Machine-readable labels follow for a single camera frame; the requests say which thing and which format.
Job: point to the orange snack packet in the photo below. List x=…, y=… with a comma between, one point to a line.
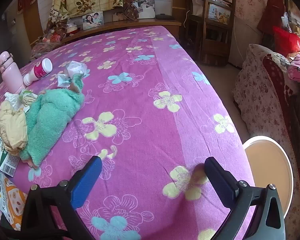
x=10, y=202

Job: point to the white tissue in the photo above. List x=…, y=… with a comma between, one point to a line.
x=11, y=100

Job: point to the red floral sofa cover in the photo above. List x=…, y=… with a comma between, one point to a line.
x=275, y=77

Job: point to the small photo frame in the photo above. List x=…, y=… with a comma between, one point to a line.
x=118, y=16

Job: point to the black flat device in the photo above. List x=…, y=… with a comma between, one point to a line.
x=165, y=16

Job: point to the printed gift box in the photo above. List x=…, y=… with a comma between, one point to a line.
x=218, y=13

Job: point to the cream cloth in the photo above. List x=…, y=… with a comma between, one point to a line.
x=12, y=127

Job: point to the pink thermos bottle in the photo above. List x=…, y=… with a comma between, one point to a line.
x=10, y=75

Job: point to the dark wooden chair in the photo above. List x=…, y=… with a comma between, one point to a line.
x=215, y=45

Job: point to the floral covered sofa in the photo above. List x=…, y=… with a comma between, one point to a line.
x=260, y=97

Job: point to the grey wardrobe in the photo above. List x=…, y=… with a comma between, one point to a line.
x=2, y=45

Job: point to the couple photo frame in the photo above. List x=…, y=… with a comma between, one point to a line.
x=93, y=20

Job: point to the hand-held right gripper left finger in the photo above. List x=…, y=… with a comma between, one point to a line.
x=87, y=180

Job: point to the green fleece cloth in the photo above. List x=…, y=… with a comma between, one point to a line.
x=50, y=115

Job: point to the white bottle magenta label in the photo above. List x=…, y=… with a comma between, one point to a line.
x=40, y=71

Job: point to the pink round bin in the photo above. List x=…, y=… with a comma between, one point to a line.
x=267, y=170

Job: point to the blue print tissue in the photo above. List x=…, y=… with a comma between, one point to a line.
x=63, y=81

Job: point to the white plastic bag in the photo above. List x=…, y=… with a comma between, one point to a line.
x=197, y=7

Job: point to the dark red hanging garment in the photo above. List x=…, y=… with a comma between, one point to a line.
x=271, y=12

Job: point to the white paper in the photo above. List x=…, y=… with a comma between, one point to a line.
x=75, y=68

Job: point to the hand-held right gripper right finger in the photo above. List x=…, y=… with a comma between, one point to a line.
x=220, y=182

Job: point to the red white container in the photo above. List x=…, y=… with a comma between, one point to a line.
x=71, y=30

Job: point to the wooden headboard cabinet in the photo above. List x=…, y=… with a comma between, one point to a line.
x=140, y=23

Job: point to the wedding photo frame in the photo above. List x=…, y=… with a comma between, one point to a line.
x=146, y=8

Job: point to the pink floral cover cloth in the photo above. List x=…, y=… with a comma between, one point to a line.
x=245, y=0

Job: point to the red bag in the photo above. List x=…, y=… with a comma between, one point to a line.
x=287, y=40

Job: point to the clear plastic bag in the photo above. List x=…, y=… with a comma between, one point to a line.
x=43, y=48

